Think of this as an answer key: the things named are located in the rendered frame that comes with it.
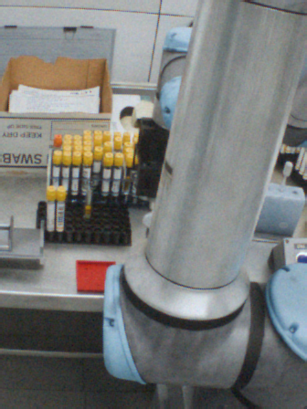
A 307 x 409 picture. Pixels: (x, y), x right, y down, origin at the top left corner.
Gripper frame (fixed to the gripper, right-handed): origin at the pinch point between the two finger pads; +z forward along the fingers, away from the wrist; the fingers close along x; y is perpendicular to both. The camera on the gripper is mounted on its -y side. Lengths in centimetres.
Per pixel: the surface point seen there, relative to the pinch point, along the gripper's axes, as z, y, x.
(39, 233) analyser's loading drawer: 2.1, 22.0, 0.7
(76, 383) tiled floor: 94, 12, -26
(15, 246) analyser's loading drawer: 2.1, 26.2, 4.2
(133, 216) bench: 6.1, 4.4, -9.3
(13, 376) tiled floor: 94, 34, -28
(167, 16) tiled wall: -19, -5, -56
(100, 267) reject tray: 5.9, 11.4, 4.4
